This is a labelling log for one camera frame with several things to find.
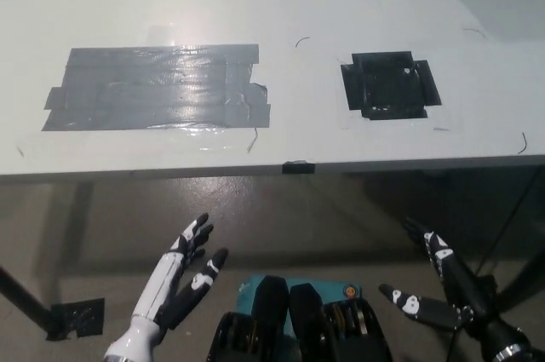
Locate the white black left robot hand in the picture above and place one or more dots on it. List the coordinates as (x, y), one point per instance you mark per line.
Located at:
(164, 289)

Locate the clear tape sheet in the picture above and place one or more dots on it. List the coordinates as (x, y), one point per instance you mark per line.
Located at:
(127, 140)

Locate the black table leg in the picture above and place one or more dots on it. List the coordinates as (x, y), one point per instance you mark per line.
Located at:
(526, 287)
(25, 298)

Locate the black teal robot torso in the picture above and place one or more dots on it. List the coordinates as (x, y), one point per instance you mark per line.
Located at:
(298, 319)

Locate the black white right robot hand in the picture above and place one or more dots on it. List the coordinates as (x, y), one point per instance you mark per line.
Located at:
(464, 294)

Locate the black tape square patch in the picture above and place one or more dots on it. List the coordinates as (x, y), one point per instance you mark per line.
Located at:
(387, 85)

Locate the grey duct tape patch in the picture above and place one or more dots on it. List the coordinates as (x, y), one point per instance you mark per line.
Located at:
(149, 89)

